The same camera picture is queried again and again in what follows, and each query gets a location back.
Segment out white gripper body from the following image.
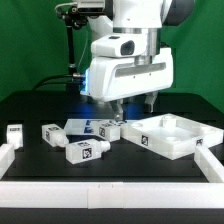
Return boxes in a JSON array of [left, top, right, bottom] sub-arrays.
[[87, 35, 173, 102]]

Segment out black camera stand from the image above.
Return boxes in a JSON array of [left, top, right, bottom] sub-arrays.
[[55, 4, 87, 93]]

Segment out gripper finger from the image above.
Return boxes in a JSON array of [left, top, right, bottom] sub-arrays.
[[110, 99, 124, 121], [144, 91, 158, 113]]

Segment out white tag sheet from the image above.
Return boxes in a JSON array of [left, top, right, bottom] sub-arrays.
[[63, 119, 129, 136]]

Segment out white square tabletop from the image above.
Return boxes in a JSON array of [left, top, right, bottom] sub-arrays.
[[121, 114, 224, 160]]

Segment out white left fence rail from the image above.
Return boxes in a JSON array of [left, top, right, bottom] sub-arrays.
[[0, 144, 15, 179]]

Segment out black cables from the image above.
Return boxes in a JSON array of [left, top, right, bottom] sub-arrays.
[[31, 74, 86, 92]]

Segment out white right fence rail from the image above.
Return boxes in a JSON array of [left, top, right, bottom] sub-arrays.
[[194, 146, 224, 183]]

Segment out grey camera on stand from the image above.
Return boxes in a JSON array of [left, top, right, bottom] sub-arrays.
[[77, 0, 105, 14]]

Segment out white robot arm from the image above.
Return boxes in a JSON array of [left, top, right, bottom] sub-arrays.
[[87, 0, 195, 121]]

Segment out white front fence rail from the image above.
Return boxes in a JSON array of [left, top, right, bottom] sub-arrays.
[[0, 181, 224, 209]]

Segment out white fence rail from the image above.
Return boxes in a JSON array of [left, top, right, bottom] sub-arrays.
[[0, 181, 224, 209], [194, 146, 224, 183], [0, 144, 15, 179]]

